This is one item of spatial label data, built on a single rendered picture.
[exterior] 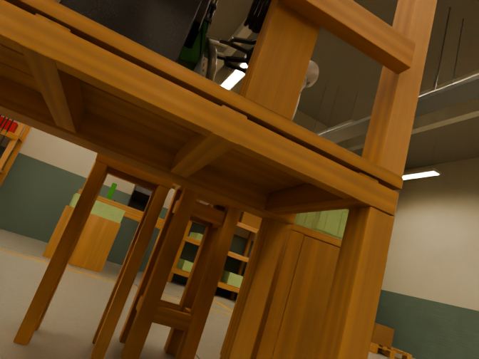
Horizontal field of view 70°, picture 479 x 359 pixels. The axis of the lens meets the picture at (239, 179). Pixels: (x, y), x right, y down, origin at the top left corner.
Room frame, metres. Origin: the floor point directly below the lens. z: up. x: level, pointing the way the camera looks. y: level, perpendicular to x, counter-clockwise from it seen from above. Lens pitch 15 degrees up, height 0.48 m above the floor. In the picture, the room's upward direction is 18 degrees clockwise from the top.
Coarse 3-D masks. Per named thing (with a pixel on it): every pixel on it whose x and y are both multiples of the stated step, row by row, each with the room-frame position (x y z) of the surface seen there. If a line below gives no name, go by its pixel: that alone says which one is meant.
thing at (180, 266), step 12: (240, 216) 6.81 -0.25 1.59; (252, 216) 6.73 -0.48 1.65; (252, 228) 6.68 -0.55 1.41; (192, 240) 6.24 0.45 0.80; (180, 252) 6.24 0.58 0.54; (228, 252) 6.51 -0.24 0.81; (180, 264) 6.45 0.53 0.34; (192, 264) 6.39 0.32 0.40; (240, 264) 7.16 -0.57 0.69; (228, 276) 6.69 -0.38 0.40; (240, 276) 6.75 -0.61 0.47; (228, 288) 6.58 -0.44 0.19
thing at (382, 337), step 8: (376, 328) 5.68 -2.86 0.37; (384, 328) 5.73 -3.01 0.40; (392, 328) 5.78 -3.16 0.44; (376, 336) 5.69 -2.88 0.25; (384, 336) 5.74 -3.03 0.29; (392, 336) 5.79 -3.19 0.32; (376, 344) 5.67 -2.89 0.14; (384, 344) 5.75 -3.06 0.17; (376, 352) 5.67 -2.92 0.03; (384, 352) 6.31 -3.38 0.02; (392, 352) 5.76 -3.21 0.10; (400, 352) 5.80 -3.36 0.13
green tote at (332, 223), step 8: (296, 216) 1.89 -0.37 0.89; (304, 216) 1.80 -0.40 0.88; (312, 216) 1.71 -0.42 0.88; (320, 216) 1.65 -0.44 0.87; (328, 216) 1.66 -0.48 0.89; (336, 216) 1.67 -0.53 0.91; (344, 216) 1.68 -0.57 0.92; (304, 224) 1.77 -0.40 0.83; (312, 224) 1.69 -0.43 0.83; (320, 224) 1.65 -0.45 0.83; (328, 224) 1.66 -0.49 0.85; (336, 224) 1.68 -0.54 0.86; (344, 224) 1.69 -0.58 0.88; (320, 232) 1.66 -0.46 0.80; (328, 232) 1.66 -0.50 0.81; (336, 232) 1.68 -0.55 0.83
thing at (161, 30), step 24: (72, 0) 0.72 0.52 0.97; (96, 0) 0.73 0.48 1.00; (120, 0) 0.75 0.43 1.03; (144, 0) 0.76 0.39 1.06; (168, 0) 0.78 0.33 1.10; (192, 0) 0.80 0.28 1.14; (120, 24) 0.76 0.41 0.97; (144, 24) 0.77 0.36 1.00; (168, 24) 0.79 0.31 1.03; (192, 24) 0.82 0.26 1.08; (168, 48) 0.80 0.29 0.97
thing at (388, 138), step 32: (416, 0) 0.88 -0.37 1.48; (288, 32) 0.77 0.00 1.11; (416, 32) 0.89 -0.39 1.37; (256, 64) 0.75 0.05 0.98; (288, 64) 0.77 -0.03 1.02; (416, 64) 0.90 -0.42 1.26; (256, 96) 0.76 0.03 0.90; (288, 96) 0.78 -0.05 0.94; (384, 96) 0.92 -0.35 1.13; (416, 96) 0.91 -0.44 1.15; (384, 128) 0.89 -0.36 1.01; (384, 160) 0.88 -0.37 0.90
